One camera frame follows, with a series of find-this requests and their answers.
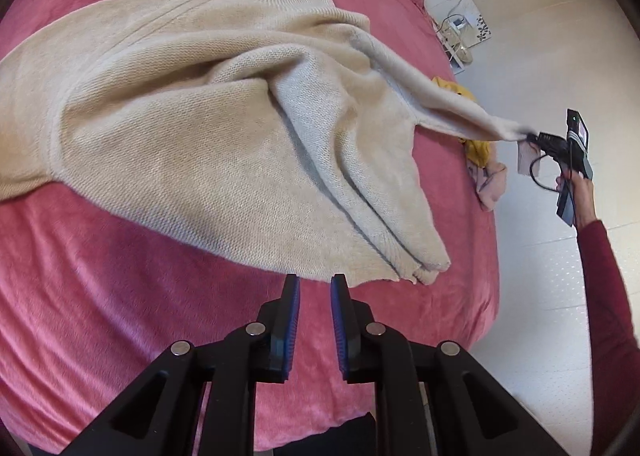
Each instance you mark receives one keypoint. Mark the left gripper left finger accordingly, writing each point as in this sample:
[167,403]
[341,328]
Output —
[200,399]

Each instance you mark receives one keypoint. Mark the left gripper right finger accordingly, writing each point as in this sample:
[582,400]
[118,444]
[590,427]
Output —
[429,400]

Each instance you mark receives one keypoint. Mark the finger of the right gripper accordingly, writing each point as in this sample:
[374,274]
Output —
[533,138]

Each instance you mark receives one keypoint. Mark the beige knit sweater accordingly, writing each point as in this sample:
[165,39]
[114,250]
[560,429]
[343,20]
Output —
[274,133]

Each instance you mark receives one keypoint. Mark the person right forearm red sleeve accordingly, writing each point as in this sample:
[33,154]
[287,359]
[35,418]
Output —
[614,348]

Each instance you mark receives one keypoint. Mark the person right hand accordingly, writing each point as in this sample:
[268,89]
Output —
[583,197]

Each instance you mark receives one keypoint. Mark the pink garment at bed edge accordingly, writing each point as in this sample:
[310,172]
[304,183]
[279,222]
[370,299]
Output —
[489,183]

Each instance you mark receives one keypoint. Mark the white bedside table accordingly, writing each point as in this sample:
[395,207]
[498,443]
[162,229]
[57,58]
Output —
[460,26]

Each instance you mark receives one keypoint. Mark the pink bed blanket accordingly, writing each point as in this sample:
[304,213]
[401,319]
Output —
[88,299]

